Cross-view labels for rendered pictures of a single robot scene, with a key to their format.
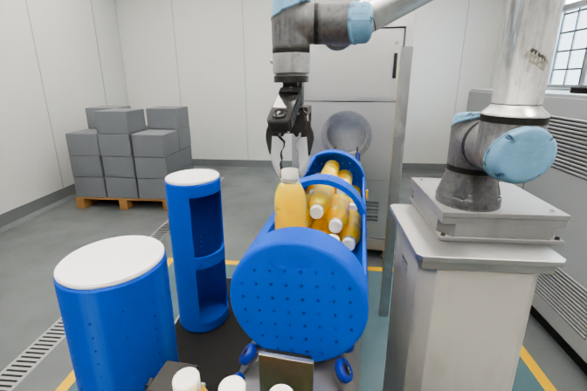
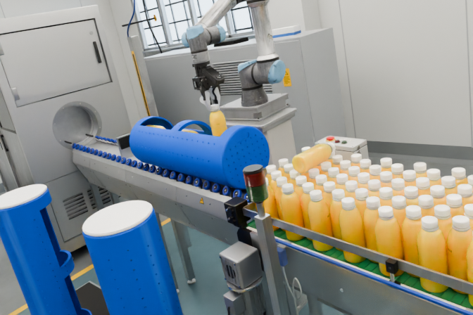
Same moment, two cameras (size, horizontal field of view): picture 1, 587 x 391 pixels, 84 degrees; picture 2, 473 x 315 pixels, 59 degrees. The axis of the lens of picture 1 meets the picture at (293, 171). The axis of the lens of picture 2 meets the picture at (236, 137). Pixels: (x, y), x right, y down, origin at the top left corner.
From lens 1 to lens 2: 149 cm
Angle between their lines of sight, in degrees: 47
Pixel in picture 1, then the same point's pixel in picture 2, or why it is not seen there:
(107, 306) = (153, 228)
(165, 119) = not seen: outside the picture
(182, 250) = (46, 266)
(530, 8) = (263, 20)
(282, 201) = (219, 119)
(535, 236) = (282, 106)
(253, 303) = (233, 166)
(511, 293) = (288, 130)
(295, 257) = (242, 135)
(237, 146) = not seen: outside the picture
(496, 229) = (272, 108)
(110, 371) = (162, 275)
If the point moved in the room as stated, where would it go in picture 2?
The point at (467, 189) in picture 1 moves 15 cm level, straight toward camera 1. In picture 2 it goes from (258, 95) to (271, 98)
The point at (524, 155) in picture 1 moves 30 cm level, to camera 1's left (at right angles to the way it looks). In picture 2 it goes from (279, 70) to (244, 85)
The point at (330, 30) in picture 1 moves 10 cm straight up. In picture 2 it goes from (215, 39) to (210, 15)
